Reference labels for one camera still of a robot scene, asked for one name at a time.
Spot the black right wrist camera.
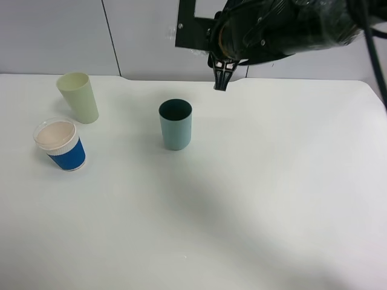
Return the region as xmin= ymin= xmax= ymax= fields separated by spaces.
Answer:
xmin=175 ymin=0 xmax=216 ymax=51

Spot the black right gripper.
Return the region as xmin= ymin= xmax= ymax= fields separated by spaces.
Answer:
xmin=205 ymin=10 xmax=239 ymax=91

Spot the clear green-label water bottle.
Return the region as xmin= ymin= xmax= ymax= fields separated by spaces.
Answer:
xmin=166 ymin=26 xmax=209 ymax=56

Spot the blue sleeved paper cup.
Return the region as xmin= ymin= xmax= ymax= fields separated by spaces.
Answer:
xmin=33 ymin=118 xmax=86 ymax=171

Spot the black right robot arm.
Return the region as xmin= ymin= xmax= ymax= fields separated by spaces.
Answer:
xmin=208 ymin=1 xmax=386 ymax=94

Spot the pale green plastic cup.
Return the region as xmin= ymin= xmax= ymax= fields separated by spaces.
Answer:
xmin=56 ymin=72 xmax=99 ymax=124

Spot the teal plastic cup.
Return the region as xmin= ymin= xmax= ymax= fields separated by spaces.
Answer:
xmin=158 ymin=98 xmax=192 ymax=150

